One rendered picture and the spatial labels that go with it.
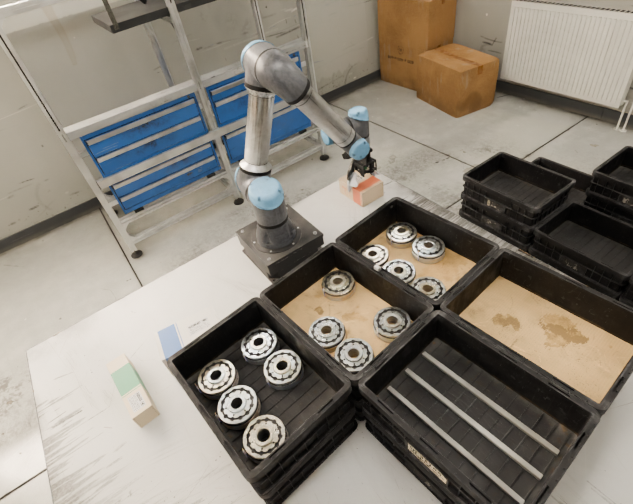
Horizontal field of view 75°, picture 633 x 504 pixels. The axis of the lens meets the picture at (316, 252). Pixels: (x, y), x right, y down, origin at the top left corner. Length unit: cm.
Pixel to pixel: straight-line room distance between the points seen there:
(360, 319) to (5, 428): 201
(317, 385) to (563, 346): 63
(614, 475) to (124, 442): 124
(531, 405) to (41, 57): 335
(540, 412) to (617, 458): 23
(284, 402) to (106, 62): 295
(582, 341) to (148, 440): 119
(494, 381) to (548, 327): 23
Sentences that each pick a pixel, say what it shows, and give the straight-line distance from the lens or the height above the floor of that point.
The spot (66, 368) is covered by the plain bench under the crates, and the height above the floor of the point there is 70.
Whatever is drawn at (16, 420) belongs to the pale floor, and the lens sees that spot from 271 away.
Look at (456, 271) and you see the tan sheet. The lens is 134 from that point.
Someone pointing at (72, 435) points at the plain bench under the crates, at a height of 70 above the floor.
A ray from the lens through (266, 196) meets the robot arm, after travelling 139.
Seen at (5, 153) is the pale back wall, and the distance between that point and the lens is 366.
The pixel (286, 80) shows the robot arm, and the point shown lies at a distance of 128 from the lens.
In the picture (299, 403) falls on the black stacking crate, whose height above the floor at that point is 83.
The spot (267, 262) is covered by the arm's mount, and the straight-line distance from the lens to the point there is 147.
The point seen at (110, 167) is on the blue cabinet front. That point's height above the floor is 65.
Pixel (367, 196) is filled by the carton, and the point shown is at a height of 74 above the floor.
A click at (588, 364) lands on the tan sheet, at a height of 83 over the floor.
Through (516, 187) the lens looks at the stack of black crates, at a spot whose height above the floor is 49.
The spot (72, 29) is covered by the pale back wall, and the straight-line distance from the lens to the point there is 352.
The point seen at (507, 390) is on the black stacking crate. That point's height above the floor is 83.
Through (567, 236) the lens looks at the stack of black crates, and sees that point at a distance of 224.
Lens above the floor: 180
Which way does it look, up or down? 43 degrees down
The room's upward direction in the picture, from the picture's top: 12 degrees counter-clockwise
